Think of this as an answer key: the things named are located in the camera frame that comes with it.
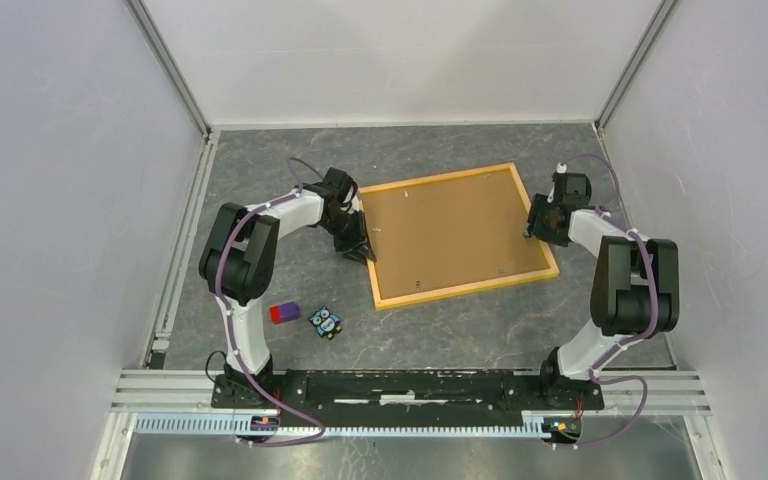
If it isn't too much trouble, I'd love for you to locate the aluminium corner post left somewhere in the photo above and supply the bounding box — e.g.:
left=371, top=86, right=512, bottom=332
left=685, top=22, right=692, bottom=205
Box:
left=124, top=0, right=212, bottom=138

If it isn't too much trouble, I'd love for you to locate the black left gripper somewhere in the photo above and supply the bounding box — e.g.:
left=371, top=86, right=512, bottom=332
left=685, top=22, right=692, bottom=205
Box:
left=320, top=210, right=376, bottom=267

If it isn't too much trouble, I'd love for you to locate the blue owl figure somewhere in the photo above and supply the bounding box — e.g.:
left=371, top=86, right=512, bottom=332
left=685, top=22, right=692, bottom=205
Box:
left=308, top=306, right=343, bottom=340

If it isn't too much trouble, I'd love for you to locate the brown cardboard backing board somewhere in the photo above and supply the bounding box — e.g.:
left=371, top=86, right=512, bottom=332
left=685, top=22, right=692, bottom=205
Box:
left=362, top=169, right=552, bottom=301

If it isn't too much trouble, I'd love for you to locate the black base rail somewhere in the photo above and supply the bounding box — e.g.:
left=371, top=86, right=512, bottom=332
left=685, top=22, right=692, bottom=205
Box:
left=211, top=369, right=605, bottom=428

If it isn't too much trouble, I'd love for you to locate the aluminium corner post right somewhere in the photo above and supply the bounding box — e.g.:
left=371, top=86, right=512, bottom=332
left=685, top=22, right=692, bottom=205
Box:
left=593, top=0, right=679, bottom=136

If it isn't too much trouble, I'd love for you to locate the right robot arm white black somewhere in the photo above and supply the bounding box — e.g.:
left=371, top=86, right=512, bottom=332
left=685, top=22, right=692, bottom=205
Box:
left=525, top=171, right=680, bottom=409

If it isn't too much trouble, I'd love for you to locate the red purple block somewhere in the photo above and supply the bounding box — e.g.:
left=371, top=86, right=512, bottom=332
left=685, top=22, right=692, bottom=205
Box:
left=268, top=301, right=301, bottom=325

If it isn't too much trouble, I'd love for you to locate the yellow wooden picture frame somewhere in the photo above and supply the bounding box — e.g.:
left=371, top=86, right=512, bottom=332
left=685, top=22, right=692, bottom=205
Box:
left=357, top=162, right=561, bottom=311

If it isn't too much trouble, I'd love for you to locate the aluminium frame rail front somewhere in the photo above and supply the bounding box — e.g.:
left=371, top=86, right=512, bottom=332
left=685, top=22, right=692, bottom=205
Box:
left=91, top=370, right=731, bottom=479

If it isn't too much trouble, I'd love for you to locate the aluminium corner post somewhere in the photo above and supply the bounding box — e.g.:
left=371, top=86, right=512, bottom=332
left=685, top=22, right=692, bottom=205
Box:
left=124, top=0, right=212, bottom=138
left=593, top=0, right=679, bottom=136

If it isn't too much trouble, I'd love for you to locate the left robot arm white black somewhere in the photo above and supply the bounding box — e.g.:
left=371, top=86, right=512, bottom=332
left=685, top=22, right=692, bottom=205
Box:
left=199, top=168, right=376, bottom=408

